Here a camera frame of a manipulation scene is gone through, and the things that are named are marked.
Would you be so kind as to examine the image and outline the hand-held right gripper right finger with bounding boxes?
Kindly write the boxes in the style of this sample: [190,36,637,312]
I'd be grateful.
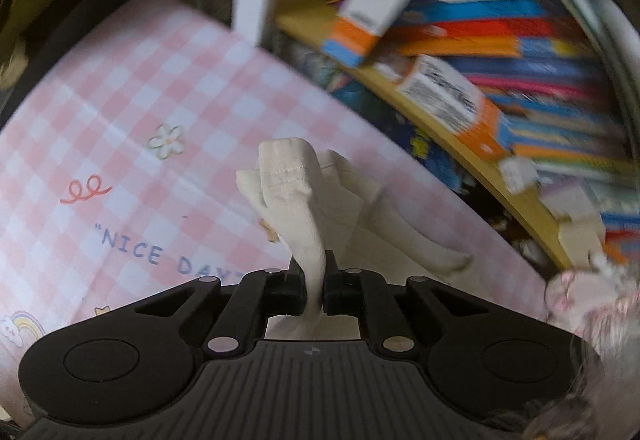
[322,254,503,356]

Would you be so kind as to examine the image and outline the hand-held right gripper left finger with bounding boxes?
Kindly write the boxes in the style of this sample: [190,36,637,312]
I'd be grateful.
[132,256,307,360]

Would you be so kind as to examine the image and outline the cream shirt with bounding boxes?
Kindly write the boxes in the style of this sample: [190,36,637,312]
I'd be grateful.
[236,137,548,341]

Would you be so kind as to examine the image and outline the white charger block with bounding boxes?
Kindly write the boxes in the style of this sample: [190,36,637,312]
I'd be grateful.
[500,157,538,193]

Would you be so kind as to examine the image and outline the long orange white box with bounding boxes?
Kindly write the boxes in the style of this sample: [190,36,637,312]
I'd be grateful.
[397,55,513,161]

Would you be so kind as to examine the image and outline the pink checked cartoon desk mat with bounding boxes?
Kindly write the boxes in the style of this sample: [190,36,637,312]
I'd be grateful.
[0,0,551,421]

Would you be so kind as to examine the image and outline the clear square note box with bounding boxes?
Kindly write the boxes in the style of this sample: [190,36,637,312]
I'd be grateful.
[540,182,601,221]

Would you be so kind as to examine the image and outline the beige pen holder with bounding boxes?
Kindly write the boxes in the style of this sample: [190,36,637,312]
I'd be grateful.
[557,215,607,266]

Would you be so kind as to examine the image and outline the pink white bunny plush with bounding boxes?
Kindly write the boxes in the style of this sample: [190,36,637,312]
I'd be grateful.
[545,252,640,336]

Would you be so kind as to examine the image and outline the fluffy grey cuff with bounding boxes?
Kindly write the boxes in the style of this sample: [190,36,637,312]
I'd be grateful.
[520,335,640,440]

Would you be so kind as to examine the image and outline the row of colourful books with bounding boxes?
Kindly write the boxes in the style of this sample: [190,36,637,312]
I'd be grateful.
[285,0,640,181]

